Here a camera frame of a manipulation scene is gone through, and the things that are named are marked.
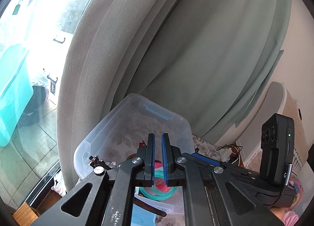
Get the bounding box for teal plastic tub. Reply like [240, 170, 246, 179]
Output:
[0, 44, 34, 147]

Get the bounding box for white shoe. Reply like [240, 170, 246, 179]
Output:
[51, 171, 67, 196]

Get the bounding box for person's right forearm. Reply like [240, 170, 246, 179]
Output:
[271, 207, 302, 226]

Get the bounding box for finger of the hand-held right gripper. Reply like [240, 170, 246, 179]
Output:
[192, 152, 261, 180]

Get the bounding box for black cable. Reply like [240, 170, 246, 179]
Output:
[215, 145, 244, 154]

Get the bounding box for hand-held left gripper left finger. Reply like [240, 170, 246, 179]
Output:
[32, 133, 156, 226]

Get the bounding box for coil hair ties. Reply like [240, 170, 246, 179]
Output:
[139, 162, 177, 201]

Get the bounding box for black flower headband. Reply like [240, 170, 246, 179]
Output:
[89, 154, 168, 217]

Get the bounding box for clear plastic storage box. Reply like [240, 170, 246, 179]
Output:
[73, 93, 195, 217]

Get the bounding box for wooden stool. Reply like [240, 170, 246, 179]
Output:
[13, 202, 41, 223]

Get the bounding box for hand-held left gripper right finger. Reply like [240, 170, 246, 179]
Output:
[161, 133, 285, 226]

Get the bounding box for blue box lid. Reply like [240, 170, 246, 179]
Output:
[132, 203, 158, 226]

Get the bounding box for black bag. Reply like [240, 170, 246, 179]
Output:
[22, 84, 49, 126]

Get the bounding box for grey-green curtain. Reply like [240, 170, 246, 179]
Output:
[56, 0, 292, 148]

